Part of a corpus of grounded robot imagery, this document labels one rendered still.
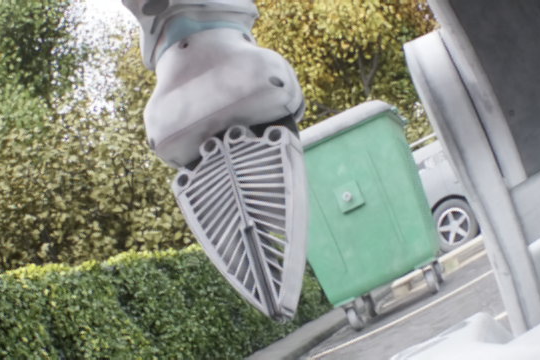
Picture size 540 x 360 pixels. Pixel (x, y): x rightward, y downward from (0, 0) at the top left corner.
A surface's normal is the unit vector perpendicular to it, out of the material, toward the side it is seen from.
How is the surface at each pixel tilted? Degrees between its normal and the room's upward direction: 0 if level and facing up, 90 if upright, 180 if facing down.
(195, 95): 74
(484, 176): 139
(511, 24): 113
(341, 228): 94
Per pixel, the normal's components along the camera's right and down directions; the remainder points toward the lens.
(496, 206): 0.22, 0.84
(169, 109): -0.44, -0.27
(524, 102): -0.11, 0.36
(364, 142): -0.22, 0.04
